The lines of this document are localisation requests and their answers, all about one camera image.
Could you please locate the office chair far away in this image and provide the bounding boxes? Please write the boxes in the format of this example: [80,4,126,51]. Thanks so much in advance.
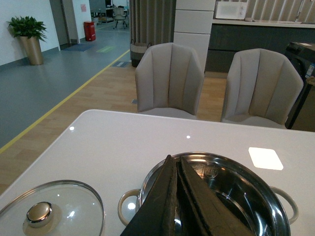
[113,7,127,29]

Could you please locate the steel pot with cream handles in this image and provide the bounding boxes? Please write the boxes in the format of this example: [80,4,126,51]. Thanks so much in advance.
[119,152,298,236]

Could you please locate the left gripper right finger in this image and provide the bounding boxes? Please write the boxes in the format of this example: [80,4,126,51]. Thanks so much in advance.
[177,157,254,236]

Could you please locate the green potted plant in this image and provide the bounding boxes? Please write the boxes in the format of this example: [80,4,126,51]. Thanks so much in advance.
[7,16,47,42]

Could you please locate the gold plant pot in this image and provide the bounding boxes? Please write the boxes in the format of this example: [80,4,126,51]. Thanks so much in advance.
[20,36,43,65]

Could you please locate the white tall cabinet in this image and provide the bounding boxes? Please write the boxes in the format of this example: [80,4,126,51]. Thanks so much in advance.
[173,0,216,69]

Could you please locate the glass pot lid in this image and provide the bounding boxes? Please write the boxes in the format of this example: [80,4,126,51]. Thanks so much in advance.
[0,180,105,236]

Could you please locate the right grey upholstered chair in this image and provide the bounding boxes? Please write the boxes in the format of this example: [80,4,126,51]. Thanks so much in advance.
[220,48,304,129]

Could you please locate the left grey upholstered chair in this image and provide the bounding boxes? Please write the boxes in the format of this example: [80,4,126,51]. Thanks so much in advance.
[135,43,205,119]

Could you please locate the woven basket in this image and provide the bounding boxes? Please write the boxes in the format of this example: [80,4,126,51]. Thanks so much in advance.
[130,39,152,67]

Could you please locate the white microwave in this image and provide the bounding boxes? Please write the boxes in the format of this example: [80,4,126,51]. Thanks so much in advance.
[215,1,248,20]

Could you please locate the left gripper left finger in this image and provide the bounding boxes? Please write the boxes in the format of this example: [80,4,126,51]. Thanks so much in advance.
[121,155,177,236]

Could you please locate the red bin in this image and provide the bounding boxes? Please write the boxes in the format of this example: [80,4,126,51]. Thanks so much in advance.
[84,21,96,41]

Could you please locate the dark kitchen counter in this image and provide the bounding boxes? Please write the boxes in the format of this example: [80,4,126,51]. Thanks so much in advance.
[205,20,315,73]

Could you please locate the grey upholstered chair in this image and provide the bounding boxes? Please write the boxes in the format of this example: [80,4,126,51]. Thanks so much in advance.
[135,43,205,119]
[220,48,304,129]

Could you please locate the grey curtain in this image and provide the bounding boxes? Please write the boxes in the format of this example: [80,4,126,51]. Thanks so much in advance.
[128,0,176,45]

